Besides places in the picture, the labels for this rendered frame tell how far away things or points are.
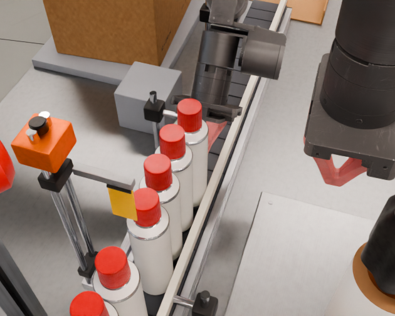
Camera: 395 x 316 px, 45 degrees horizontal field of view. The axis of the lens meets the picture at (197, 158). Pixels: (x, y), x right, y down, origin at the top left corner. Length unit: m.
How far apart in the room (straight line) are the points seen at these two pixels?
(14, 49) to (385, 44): 2.46
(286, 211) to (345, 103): 0.46
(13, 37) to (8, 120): 1.73
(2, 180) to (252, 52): 0.51
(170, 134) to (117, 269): 0.19
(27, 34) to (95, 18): 1.74
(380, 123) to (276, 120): 0.64
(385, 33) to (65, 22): 0.85
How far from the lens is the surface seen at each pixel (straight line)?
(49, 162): 0.46
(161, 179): 0.57
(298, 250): 0.75
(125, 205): 0.53
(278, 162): 0.91
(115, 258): 0.51
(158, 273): 0.65
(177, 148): 0.60
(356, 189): 0.91
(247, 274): 0.72
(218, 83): 0.72
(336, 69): 0.33
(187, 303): 0.67
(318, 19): 1.27
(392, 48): 0.31
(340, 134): 0.35
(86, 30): 1.06
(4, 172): 0.27
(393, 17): 0.30
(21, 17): 2.90
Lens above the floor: 1.53
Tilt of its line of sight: 50 degrees down
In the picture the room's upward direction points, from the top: straight up
